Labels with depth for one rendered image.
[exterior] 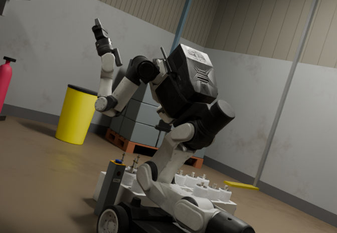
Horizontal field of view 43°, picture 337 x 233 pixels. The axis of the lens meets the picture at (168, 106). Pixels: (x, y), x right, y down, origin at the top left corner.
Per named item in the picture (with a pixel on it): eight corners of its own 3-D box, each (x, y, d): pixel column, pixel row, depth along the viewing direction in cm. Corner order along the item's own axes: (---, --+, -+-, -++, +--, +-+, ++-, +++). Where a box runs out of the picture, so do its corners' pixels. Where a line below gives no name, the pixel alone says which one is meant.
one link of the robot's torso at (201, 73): (237, 99, 215) (212, 51, 236) (188, 83, 194) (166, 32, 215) (200, 134, 230) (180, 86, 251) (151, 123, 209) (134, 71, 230)
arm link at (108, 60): (103, 57, 232) (100, 81, 228) (103, 51, 223) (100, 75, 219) (115, 59, 233) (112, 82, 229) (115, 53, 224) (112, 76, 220)
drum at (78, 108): (59, 142, 416) (76, 87, 415) (46, 133, 444) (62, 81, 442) (91, 148, 438) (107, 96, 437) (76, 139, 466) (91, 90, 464)
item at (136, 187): (122, 206, 245) (132, 177, 244) (129, 204, 254) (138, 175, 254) (137, 212, 242) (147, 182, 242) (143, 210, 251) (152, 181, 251)
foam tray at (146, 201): (175, 226, 263) (184, 199, 263) (126, 225, 237) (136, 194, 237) (139, 202, 292) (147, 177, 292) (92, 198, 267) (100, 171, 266)
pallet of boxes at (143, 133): (173, 154, 595) (196, 81, 592) (200, 169, 533) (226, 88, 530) (105, 137, 543) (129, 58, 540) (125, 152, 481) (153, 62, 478)
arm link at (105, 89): (107, 83, 232) (103, 118, 226) (95, 77, 223) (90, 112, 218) (123, 81, 227) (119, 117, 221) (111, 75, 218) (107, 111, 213)
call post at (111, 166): (110, 218, 240) (126, 166, 239) (99, 217, 235) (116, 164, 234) (103, 213, 245) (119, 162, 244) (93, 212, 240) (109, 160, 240)
